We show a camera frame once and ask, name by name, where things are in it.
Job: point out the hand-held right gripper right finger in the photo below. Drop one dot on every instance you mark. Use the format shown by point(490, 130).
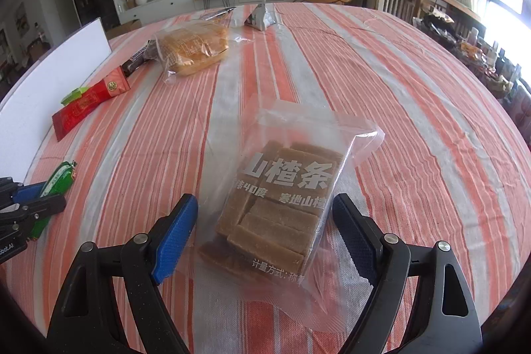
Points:
point(352, 233)

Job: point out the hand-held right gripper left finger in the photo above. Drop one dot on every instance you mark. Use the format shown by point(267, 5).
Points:
point(178, 238)

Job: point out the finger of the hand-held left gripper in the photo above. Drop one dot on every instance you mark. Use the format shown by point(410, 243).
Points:
point(45, 206)
point(29, 192)

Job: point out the dark green snack packet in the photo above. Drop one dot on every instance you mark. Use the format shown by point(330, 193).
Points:
point(58, 177)

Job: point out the clear packet of brown strips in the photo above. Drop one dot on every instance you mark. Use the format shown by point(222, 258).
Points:
point(282, 213)

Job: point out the lime green silver snack packet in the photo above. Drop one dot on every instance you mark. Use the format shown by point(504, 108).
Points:
point(72, 96)

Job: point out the white box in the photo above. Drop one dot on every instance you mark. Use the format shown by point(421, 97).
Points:
point(49, 88)

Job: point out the red snack packet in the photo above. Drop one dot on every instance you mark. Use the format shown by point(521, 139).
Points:
point(87, 103)

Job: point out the clear packet of yellow bread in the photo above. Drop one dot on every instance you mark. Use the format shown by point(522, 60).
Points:
point(195, 47)

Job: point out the long colourful snack packet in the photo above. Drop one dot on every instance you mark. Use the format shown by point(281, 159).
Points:
point(220, 13)

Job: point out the brown chocolate bar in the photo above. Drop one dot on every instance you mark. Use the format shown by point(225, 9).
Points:
point(139, 57)

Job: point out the cardboard box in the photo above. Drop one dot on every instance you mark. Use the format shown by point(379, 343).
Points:
point(122, 29)

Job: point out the cluttered bottles and packets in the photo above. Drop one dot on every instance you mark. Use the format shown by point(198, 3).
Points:
point(477, 47)

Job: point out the silver triangular snack packet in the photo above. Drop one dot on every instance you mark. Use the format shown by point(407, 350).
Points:
point(261, 18)

